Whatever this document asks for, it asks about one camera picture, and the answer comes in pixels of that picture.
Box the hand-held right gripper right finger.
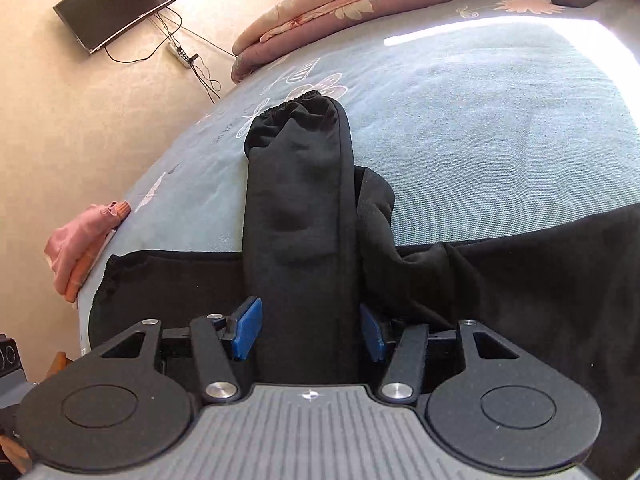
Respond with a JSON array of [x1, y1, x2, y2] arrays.
[[360, 302, 521, 403]]

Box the wall television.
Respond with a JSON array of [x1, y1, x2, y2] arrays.
[[52, 0, 191, 56]]

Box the black television cables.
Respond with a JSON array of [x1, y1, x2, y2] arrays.
[[104, 10, 236, 106]]

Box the pink clothing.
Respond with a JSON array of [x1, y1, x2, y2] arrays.
[[44, 201, 132, 303]]

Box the black pants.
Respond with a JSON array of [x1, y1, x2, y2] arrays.
[[89, 89, 640, 480]]

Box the grey device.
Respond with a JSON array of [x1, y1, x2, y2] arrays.
[[0, 332, 38, 413]]

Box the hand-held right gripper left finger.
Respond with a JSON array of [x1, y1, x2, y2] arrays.
[[100, 296, 264, 403]]

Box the pink floral quilt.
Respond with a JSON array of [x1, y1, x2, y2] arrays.
[[231, 0, 640, 86]]

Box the blue floral bed sheet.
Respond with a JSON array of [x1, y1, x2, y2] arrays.
[[75, 0, 640, 361]]

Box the white power strip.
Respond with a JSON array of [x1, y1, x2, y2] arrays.
[[167, 42, 194, 69]]

